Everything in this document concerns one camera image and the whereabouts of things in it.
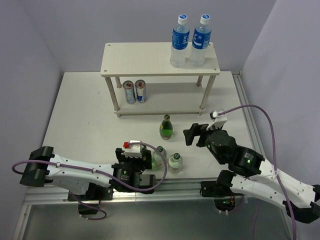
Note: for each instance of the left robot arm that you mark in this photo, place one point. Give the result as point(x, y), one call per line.
point(126, 175)

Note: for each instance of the blue silver Red Bull can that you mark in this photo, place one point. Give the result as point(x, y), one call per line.
point(141, 94)

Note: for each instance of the clear glass bottle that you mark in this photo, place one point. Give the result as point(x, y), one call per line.
point(159, 157)
point(175, 163)

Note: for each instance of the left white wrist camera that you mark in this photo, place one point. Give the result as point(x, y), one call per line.
point(132, 149)

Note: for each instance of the silver blue can left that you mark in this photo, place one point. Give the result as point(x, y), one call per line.
point(129, 92)

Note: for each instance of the clear glass bottle right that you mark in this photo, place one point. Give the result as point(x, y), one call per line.
point(175, 163)

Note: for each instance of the white two-tier shelf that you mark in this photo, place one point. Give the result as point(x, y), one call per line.
point(169, 90)

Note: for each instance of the aluminium right side rail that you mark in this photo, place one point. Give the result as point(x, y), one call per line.
point(248, 115)

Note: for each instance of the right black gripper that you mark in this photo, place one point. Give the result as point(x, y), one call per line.
point(196, 129)

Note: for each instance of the Pocari Sweat bottle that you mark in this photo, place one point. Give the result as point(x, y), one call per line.
point(200, 41)
point(179, 42)

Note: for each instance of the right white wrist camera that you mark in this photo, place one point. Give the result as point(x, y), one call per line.
point(218, 119)

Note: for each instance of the clear glass bottle middle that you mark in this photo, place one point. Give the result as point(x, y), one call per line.
point(159, 157)

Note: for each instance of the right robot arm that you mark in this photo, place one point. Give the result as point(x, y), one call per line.
point(250, 173)

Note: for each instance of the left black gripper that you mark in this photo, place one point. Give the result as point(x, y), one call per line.
point(121, 157)

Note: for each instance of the aluminium rail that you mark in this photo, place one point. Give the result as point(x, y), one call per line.
point(169, 190)
point(248, 115)

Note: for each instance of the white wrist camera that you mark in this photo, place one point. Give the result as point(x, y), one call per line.
point(132, 149)
point(218, 119)

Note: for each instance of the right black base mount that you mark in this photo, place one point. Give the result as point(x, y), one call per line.
point(224, 199)

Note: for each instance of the aluminium front rail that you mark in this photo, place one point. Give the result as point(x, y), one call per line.
point(169, 190)

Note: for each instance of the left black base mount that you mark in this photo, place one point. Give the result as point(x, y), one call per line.
point(90, 203)

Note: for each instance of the green glass bottle rear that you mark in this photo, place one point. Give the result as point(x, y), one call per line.
point(166, 128)

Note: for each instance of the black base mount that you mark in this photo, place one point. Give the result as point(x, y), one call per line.
point(224, 199)
point(90, 203)

